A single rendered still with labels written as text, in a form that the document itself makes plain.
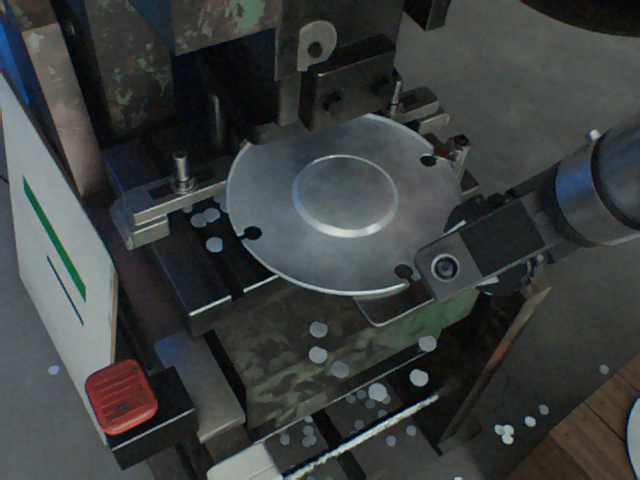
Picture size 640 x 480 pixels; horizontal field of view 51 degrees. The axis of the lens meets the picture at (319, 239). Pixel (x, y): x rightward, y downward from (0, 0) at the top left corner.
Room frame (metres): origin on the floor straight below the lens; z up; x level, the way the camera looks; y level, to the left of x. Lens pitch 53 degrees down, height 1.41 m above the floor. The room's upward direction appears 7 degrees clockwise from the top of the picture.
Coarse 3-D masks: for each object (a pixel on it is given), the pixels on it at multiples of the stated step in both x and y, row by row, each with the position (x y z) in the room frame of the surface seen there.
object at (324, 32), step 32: (320, 0) 0.55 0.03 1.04; (352, 0) 0.58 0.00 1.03; (384, 0) 0.60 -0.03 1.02; (320, 32) 0.54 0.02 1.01; (352, 32) 0.58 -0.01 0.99; (384, 32) 0.60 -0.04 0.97; (256, 64) 0.57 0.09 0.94; (320, 64) 0.54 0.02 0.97; (352, 64) 0.55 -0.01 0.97; (384, 64) 0.57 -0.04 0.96; (256, 96) 0.57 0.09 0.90; (288, 96) 0.54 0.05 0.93; (320, 96) 0.52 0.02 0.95; (352, 96) 0.55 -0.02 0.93; (384, 96) 0.56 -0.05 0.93; (320, 128) 0.53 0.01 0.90
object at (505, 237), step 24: (528, 192) 0.35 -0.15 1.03; (480, 216) 0.34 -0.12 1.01; (504, 216) 0.34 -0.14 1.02; (528, 216) 0.34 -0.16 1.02; (456, 240) 0.32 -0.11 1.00; (480, 240) 0.32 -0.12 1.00; (504, 240) 0.32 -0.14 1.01; (528, 240) 0.32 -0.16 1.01; (552, 240) 0.32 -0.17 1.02; (432, 264) 0.31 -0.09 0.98; (456, 264) 0.31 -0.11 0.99; (480, 264) 0.31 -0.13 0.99; (504, 264) 0.31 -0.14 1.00; (432, 288) 0.29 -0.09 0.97; (456, 288) 0.29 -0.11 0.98
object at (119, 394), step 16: (112, 368) 0.29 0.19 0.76; (128, 368) 0.29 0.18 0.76; (96, 384) 0.27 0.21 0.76; (112, 384) 0.27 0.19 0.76; (128, 384) 0.27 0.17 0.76; (144, 384) 0.27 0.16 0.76; (96, 400) 0.25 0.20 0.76; (112, 400) 0.25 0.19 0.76; (128, 400) 0.26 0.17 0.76; (144, 400) 0.26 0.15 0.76; (96, 416) 0.24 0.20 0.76; (112, 416) 0.24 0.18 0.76; (128, 416) 0.24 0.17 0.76; (144, 416) 0.24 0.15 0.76; (112, 432) 0.22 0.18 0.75
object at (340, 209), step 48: (288, 144) 0.61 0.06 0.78; (336, 144) 0.62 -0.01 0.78; (384, 144) 0.63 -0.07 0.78; (240, 192) 0.52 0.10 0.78; (288, 192) 0.53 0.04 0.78; (336, 192) 0.54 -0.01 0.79; (384, 192) 0.55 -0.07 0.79; (432, 192) 0.56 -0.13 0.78; (288, 240) 0.46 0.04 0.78; (336, 240) 0.47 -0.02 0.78; (384, 240) 0.48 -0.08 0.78; (432, 240) 0.49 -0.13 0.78; (336, 288) 0.40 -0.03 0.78; (384, 288) 0.41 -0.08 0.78
